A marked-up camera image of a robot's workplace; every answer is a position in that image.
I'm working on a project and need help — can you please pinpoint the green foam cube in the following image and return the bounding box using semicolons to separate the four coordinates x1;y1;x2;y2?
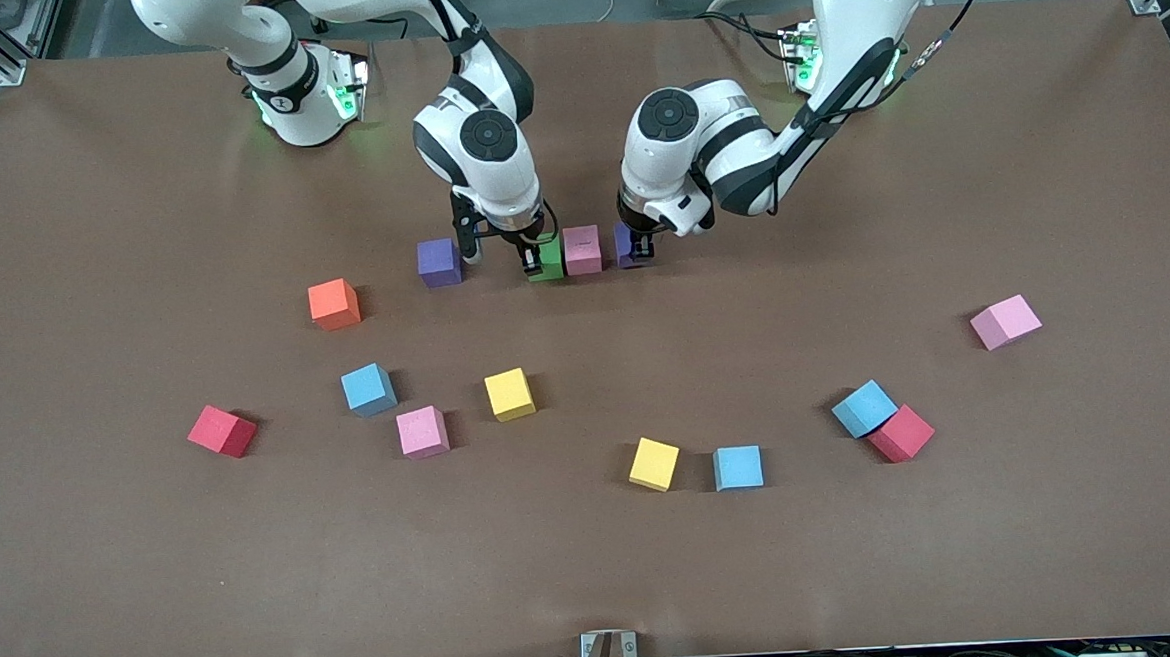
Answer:
524;237;566;283

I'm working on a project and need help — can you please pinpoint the purple foam cube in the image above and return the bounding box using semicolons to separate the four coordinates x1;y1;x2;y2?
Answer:
415;237;465;289
612;221;655;271

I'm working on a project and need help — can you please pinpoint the pink foam cube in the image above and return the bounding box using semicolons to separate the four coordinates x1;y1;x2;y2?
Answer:
968;293;1045;353
562;224;604;277
395;404;452;461

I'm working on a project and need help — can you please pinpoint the yellow foam cube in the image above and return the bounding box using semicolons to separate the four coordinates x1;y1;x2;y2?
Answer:
483;366;538;424
626;436;684;494

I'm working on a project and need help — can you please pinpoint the blue foam cube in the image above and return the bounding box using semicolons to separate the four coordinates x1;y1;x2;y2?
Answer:
339;361;399;418
829;377;900;441
712;444;766;493

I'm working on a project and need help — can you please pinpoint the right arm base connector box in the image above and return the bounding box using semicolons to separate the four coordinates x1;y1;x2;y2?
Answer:
323;51;375;125

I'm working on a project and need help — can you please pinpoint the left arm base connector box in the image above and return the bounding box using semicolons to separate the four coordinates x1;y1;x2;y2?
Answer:
777;20;826;95

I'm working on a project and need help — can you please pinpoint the orange foam cube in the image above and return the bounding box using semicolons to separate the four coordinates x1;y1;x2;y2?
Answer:
307;276;363;333

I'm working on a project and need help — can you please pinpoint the red foam cube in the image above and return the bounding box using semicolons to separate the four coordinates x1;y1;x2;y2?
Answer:
185;402;260;461
866;402;938;466

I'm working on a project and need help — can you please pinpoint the black left arm base cable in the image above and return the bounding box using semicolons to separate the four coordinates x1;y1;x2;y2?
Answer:
697;5;794;67

